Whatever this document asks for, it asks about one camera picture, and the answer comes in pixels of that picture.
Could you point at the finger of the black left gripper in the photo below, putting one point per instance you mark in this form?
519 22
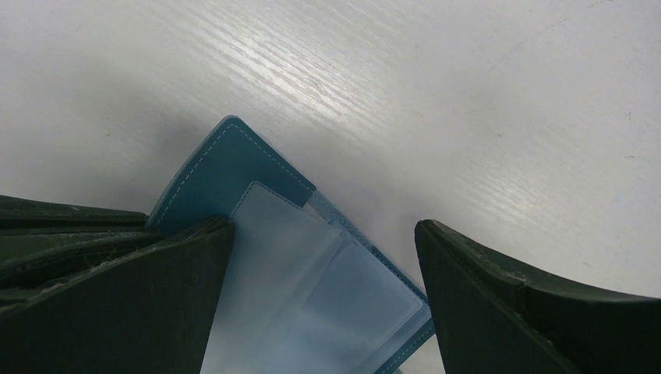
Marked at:
45 244

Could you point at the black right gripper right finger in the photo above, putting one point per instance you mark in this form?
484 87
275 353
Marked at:
495 314

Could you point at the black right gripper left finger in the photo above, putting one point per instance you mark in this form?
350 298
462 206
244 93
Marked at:
125 305

